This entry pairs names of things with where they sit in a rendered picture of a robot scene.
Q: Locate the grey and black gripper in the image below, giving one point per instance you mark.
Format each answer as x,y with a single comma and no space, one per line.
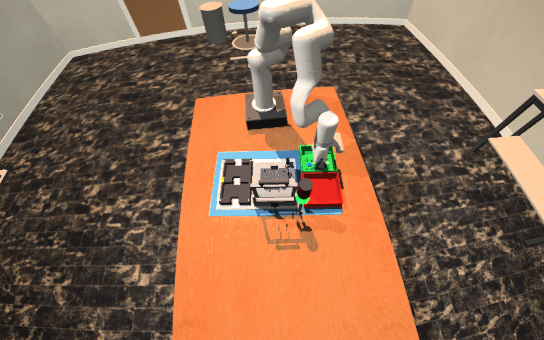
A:
319,154

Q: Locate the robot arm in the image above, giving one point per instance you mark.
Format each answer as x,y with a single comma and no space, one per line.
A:
273,33

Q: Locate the green circuit board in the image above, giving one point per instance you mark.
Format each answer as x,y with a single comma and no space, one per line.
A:
310,164

